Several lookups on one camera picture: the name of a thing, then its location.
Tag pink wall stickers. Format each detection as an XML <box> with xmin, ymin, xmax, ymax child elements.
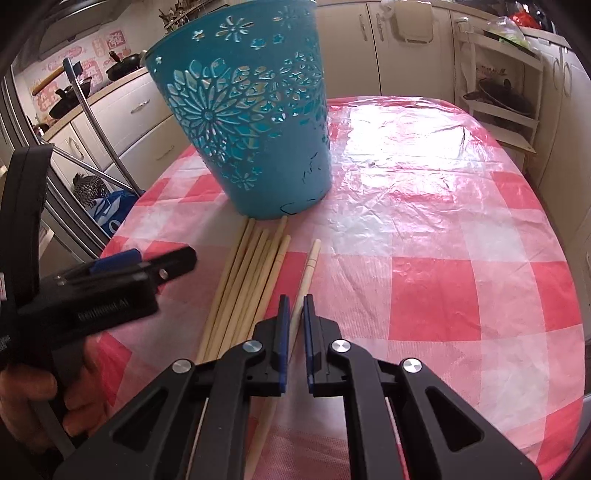
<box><xmin>31</xmin><ymin>27</ymin><xmax>131</xmax><ymax>112</ymax></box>

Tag clear green plastic bag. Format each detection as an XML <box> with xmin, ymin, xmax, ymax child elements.
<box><xmin>485</xmin><ymin>16</ymin><xmax>532</xmax><ymax>51</ymax></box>

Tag red checkered plastic tablecloth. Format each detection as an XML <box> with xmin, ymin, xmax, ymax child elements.
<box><xmin>95</xmin><ymin>96</ymin><xmax>587</xmax><ymax>480</ymax></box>

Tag white shelf rack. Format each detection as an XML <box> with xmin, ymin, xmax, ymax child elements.
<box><xmin>455</xmin><ymin>14</ymin><xmax>546</xmax><ymax>155</ymax></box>

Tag white hanging bin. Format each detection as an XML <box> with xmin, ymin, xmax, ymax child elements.
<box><xmin>390</xmin><ymin>4</ymin><xmax>435</xmax><ymax>45</ymax></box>

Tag bundle of wooden chopsticks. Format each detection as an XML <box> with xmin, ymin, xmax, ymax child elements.
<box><xmin>194</xmin><ymin>216</ymin><xmax>293</xmax><ymax>480</ymax></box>

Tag black wok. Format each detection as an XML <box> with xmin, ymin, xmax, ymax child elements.
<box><xmin>48</xmin><ymin>78</ymin><xmax>93</xmax><ymax>120</ymax></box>
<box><xmin>105</xmin><ymin>52</ymin><xmax>148</xmax><ymax>81</ymax></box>

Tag blue white bag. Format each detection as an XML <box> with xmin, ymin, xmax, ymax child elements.
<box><xmin>90</xmin><ymin>189</ymin><xmax>139</xmax><ymax>237</ymax></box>

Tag person's left hand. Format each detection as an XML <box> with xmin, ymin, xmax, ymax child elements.
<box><xmin>0</xmin><ymin>344</ymin><xmax>110</xmax><ymax>455</ymax></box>

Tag cream drawer cabinet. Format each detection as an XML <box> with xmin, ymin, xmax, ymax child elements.
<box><xmin>44</xmin><ymin>69</ymin><xmax>185</xmax><ymax>195</ymax></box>

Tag dark pan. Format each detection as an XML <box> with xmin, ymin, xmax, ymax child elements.
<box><xmin>463</xmin><ymin>78</ymin><xmax>533</xmax><ymax>116</ymax></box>

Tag cream door cabinets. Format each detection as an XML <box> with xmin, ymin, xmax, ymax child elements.
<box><xmin>314</xmin><ymin>0</ymin><xmax>462</xmax><ymax>106</ymax></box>

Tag range hood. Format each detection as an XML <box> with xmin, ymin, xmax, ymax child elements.
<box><xmin>28</xmin><ymin>0</ymin><xmax>134</xmax><ymax>61</ymax></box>

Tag wooden chopstick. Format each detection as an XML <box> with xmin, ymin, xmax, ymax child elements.
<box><xmin>286</xmin><ymin>239</ymin><xmax>321</xmax><ymax>365</ymax></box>

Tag wooden stick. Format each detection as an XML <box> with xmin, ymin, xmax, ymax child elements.
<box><xmin>30</xmin><ymin>67</ymin><xmax>66</xmax><ymax>95</ymax></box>

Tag utensil holder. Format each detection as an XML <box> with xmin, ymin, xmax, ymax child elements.
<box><xmin>159</xmin><ymin>0</ymin><xmax>195</xmax><ymax>34</ymax></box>

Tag grey metal rails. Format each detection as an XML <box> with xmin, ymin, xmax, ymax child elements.
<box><xmin>0</xmin><ymin>69</ymin><xmax>112</xmax><ymax>260</ymax></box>

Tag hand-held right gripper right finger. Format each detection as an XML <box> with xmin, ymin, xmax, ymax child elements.
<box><xmin>301</xmin><ymin>294</ymin><xmax>543</xmax><ymax>480</ymax></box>

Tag cream tall cabinets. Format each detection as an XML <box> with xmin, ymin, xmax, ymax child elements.
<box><xmin>522</xmin><ymin>28</ymin><xmax>591</xmax><ymax>264</ymax></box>

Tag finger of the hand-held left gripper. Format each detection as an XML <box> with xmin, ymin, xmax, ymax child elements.
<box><xmin>131</xmin><ymin>246</ymin><xmax>198</xmax><ymax>294</ymax></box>
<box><xmin>54</xmin><ymin>249</ymin><xmax>144</xmax><ymax>286</ymax></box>

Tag black appliance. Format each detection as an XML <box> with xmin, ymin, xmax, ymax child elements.
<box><xmin>538</xmin><ymin>8</ymin><xmax>563</xmax><ymax>34</ymax></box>

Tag teal plastic cutout basket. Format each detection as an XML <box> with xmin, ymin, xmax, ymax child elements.
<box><xmin>144</xmin><ymin>0</ymin><xmax>334</xmax><ymax>219</ymax></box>

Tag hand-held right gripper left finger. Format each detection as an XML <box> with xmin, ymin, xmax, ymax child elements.
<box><xmin>53</xmin><ymin>294</ymin><xmax>291</xmax><ymax>480</ymax></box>

